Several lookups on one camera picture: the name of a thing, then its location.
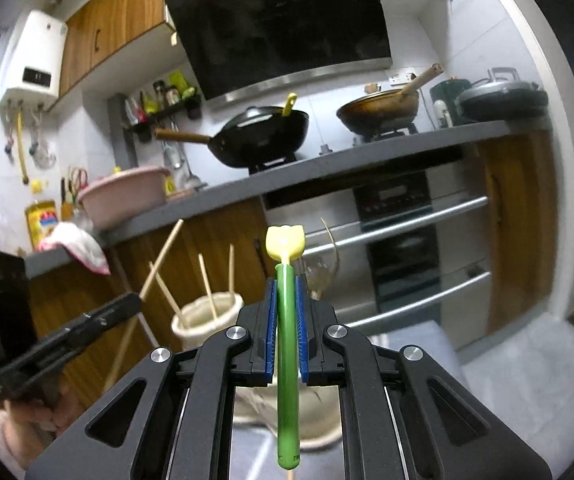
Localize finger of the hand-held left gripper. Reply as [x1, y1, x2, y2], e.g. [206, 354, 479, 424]
[0, 292, 142, 402]

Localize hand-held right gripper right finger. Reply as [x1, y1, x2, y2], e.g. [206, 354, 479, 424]
[295, 276, 552, 480]

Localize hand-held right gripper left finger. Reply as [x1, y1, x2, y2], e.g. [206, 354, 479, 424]
[24, 276, 278, 480]

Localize cream ceramic jar gold lines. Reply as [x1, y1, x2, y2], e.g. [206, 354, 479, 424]
[171, 291, 245, 353]

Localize green handled yellow spoon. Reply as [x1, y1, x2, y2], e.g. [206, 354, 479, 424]
[265, 225, 308, 472]

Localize plain cream ceramic jar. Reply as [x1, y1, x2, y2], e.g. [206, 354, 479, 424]
[234, 382, 344, 453]

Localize person's left hand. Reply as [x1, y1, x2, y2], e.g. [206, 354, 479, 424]
[9, 394, 74, 443]

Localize yellow oil bottle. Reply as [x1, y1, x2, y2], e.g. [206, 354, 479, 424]
[24, 199, 60, 251]

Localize pink white towel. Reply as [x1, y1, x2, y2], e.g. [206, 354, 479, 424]
[38, 222, 112, 276]

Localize wide wooden cabinet door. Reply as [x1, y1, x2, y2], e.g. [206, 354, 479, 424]
[27, 195, 268, 411]

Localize grey cloth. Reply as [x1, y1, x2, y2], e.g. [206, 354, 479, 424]
[227, 319, 468, 480]

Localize pink basin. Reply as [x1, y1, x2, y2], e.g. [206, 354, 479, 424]
[77, 166, 172, 231]

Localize steel built-in oven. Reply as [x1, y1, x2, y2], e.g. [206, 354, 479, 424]
[262, 170, 492, 333]

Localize metal ladle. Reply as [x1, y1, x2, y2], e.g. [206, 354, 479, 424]
[162, 135, 205, 192]

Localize brown frying pan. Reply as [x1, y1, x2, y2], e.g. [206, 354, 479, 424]
[336, 63, 444, 136]

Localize black spice rack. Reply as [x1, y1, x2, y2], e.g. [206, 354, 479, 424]
[124, 94, 204, 142]

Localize white water heater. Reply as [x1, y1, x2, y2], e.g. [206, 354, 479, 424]
[0, 9, 68, 108]

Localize narrow wooden cabinet door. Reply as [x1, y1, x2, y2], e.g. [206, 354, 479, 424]
[472, 132, 562, 333]

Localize green seasoning packet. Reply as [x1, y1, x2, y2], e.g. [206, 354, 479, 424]
[169, 71, 196, 103]

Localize green kettle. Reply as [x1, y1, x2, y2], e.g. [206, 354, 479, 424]
[429, 77, 472, 128]

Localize black range hood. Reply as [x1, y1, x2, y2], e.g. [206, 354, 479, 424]
[163, 0, 392, 111]

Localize long wooden upper cabinet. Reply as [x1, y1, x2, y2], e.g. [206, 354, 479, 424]
[59, 0, 228, 98]

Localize grey electric griddle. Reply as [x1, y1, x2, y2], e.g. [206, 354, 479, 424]
[456, 67, 550, 122]

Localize yellow hose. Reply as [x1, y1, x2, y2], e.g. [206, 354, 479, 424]
[15, 110, 30, 184]

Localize black wok wooden handle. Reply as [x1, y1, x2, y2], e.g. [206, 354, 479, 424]
[154, 106, 311, 170]

